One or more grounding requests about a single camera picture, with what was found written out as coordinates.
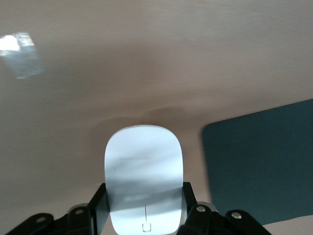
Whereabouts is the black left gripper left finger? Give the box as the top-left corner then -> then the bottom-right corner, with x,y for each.
4,183 -> 113,235

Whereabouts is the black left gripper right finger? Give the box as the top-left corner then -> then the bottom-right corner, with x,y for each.
176,182 -> 272,235

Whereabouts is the white computer mouse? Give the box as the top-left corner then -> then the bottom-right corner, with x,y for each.
104,124 -> 184,235

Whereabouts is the black mouse pad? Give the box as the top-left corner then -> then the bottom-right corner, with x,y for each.
201,98 -> 313,226

